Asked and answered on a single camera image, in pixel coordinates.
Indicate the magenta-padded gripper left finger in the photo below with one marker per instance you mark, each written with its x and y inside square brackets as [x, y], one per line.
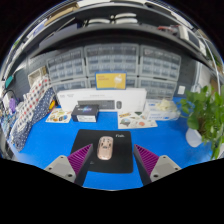
[61, 166]

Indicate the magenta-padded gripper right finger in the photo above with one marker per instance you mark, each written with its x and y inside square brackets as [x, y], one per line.
[163, 166]

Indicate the black mouse pad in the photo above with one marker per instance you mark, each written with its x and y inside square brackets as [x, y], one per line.
[121, 156]

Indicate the colourful sticker sheet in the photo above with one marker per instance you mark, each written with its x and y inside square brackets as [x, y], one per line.
[58, 115]
[136, 120]

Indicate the white box with blue print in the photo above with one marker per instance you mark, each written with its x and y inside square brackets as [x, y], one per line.
[163, 111]

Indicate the small black labelled box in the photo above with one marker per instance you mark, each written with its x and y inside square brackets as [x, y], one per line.
[85, 113]

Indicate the navy white-dotted cloth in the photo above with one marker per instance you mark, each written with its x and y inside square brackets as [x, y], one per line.
[40, 106]

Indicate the green potted plant white pot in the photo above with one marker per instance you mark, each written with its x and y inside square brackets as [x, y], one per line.
[206, 113]

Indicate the red white checkered cloth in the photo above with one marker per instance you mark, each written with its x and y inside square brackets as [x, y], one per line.
[31, 100]

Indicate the long white keyboard box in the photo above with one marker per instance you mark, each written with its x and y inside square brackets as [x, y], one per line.
[133, 98]

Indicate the clear small-parts drawer cabinet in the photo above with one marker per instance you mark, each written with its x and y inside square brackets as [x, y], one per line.
[132, 81]
[70, 85]
[158, 88]
[111, 59]
[160, 62]
[66, 65]

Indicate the beige plastic basket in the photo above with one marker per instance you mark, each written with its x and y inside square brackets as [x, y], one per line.
[36, 75]

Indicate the yellow card box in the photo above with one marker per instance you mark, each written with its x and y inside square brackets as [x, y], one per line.
[110, 81]

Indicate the white metal shelf rack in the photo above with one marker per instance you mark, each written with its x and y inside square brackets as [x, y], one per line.
[208, 63]

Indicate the white wall socket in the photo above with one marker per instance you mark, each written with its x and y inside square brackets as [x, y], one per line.
[181, 90]

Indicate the dark wall shelf unit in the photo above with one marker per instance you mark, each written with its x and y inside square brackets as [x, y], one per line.
[116, 28]

